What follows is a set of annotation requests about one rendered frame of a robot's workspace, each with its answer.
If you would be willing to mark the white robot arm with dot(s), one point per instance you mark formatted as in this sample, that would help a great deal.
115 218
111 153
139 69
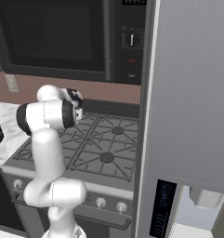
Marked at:
48 155

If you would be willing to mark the grey gas stove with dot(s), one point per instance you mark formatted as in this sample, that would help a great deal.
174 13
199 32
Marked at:
107 145

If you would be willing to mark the white stove knob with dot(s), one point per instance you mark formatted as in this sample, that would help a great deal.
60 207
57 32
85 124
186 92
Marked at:
100 203
17 184
121 207

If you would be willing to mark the dark cabinet front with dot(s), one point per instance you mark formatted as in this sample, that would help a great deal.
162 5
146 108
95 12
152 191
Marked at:
5 201

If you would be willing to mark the black microwave oven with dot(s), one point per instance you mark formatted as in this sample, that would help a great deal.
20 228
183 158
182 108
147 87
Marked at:
129 62

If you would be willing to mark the grey fridge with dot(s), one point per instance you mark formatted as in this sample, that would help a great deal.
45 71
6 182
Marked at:
187 93

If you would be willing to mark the microwave dial knob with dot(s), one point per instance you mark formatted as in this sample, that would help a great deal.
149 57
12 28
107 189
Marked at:
132 39

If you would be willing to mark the black microwave door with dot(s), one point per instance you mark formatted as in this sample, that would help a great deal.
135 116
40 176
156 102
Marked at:
54 34

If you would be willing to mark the dark oven door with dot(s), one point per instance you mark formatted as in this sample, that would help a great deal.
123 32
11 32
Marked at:
101 229

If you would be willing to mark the white wall outlet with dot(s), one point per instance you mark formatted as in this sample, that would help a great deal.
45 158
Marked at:
11 83

